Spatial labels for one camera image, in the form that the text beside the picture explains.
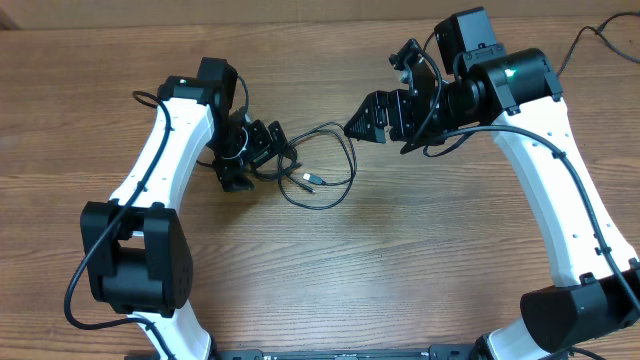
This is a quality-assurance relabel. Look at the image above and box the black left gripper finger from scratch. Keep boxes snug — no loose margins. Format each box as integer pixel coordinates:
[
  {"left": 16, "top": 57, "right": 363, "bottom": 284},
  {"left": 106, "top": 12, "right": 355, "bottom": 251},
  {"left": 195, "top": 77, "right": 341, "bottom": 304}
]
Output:
[
  {"left": 246, "top": 120, "right": 272, "bottom": 165},
  {"left": 252, "top": 121, "right": 290, "bottom": 168}
]

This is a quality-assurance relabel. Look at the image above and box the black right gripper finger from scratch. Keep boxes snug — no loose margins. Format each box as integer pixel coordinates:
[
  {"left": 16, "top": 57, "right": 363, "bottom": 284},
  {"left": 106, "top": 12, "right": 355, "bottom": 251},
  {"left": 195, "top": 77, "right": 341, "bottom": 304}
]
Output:
[
  {"left": 349, "top": 90, "right": 398, "bottom": 128},
  {"left": 344, "top": 120, "right": 386, "bottom": 144}
]

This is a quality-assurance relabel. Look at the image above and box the black audio jack cable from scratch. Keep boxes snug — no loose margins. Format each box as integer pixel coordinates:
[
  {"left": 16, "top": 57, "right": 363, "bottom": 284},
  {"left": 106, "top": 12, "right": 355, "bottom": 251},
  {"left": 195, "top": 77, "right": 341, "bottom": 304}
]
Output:
[{"left": 555, "top": 10, "right": 640, "bottom": 77}]

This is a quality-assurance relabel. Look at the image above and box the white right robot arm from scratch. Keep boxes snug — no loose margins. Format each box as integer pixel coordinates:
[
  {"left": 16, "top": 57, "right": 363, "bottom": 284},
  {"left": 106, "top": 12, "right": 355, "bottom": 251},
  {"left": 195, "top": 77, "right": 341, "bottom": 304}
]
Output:
[{"left": 344, "top": 7, "right": 639, "bottom": 359}]

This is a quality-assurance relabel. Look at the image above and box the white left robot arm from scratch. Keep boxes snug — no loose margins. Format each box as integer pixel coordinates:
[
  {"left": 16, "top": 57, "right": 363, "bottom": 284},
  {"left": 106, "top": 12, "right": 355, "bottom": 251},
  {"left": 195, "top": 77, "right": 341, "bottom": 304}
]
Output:
[{"left": 80, "top": 57, "right": 297, "bottom": 359}]

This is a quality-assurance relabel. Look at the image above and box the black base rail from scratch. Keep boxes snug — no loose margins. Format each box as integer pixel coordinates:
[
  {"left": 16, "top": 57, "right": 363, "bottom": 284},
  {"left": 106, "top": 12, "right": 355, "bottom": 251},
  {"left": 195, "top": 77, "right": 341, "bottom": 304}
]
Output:
[{"left": 209, "top": 345, "right": 489, "bottom": 360}]

